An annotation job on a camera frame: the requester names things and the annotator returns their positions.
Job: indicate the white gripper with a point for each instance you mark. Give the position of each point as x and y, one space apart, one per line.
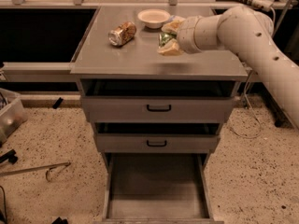
189 34

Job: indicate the crushed green can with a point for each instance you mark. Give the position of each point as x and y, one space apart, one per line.
164 38

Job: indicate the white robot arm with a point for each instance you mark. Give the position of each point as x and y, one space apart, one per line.
248 35

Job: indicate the brown gold soda can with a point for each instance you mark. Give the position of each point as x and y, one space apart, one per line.
122 34

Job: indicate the grey drawer cabinet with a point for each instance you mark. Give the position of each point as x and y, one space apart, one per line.
139 59

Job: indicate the top drawer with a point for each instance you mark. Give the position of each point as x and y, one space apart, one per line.
133 100

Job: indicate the drawer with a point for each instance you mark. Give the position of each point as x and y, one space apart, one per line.
133 100
156 137
156 188

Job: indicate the middle drawer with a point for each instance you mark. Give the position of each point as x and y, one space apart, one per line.
156 137

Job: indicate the bottom drawer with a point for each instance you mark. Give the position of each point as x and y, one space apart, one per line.
156 188

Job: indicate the clear plastic water bottle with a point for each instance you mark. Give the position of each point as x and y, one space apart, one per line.
176 18

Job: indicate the white bowl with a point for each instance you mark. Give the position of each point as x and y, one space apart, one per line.
153 18

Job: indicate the dark grey cabinet right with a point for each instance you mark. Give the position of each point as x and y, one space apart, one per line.
280 109

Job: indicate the small black block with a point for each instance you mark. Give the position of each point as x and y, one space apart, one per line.
57 103

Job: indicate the clear plastic bin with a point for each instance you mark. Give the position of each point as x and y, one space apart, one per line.
12 113

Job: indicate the metal rod with hook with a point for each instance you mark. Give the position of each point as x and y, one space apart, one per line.
47 168

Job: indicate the black clamp on floor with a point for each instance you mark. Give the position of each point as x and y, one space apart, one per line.
9 156

